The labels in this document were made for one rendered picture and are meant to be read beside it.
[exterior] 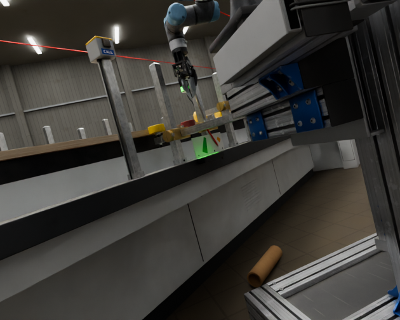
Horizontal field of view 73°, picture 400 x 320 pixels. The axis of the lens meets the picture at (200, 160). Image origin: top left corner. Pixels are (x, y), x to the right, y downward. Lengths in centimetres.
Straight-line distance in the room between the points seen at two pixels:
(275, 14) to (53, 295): 104
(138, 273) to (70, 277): 30
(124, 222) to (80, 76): 1209
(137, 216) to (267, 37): 76
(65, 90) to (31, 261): 1212
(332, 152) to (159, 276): 305
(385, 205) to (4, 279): 95
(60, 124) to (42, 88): 157
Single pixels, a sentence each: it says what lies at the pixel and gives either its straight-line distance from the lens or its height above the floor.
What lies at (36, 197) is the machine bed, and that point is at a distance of 108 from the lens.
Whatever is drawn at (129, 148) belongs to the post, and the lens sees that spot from 102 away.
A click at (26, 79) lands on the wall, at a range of 1325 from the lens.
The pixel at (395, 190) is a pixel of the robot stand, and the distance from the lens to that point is 78.
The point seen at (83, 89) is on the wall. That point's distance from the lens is 1279.
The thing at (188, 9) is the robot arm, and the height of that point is 129.
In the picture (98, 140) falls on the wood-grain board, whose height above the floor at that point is 89.
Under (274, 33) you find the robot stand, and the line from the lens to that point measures 46.
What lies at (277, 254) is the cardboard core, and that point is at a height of 5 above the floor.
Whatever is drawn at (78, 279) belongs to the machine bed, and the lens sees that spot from 116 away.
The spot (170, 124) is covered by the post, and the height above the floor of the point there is 88.
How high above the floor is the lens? 76
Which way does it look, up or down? 3 degrees down
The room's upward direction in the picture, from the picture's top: 15 degrees counter-clockwise
